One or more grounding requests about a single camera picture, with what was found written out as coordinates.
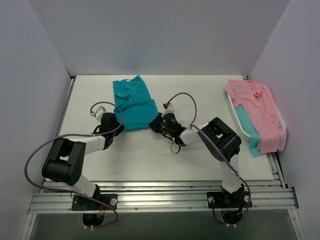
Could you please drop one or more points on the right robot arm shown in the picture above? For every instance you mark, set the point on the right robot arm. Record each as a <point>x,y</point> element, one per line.
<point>222,142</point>

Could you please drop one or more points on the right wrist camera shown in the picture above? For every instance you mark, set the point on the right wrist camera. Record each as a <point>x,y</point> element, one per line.
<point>168,108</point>

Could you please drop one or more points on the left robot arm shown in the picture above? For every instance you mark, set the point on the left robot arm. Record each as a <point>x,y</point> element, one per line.
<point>64,162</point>

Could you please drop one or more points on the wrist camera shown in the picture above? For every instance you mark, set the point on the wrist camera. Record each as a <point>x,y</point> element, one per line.
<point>98,113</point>
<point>168,108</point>

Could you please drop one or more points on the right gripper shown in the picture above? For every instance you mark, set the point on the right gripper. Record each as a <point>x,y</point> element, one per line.
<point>155,123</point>

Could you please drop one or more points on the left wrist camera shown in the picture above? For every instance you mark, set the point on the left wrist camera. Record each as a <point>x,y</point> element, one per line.
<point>98,113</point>

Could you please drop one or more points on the light teal shirt in basket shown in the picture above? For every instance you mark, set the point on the light teal shirt in basket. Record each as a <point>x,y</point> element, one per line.
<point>247,126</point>

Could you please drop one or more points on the teal t-shirt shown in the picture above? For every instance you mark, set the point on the teal t-shirt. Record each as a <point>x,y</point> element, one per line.
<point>133,101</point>

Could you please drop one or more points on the aluminium rail frame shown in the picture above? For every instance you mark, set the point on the aluminium rail frame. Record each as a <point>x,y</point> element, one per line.
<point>168,196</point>

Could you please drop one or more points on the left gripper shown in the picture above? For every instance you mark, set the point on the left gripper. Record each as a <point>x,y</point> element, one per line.
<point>117,127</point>

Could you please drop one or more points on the pink polo shirt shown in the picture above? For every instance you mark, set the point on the pink polo shirt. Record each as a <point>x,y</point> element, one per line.
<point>258,103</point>

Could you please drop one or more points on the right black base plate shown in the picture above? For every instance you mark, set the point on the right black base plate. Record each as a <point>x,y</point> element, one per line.
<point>226,200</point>

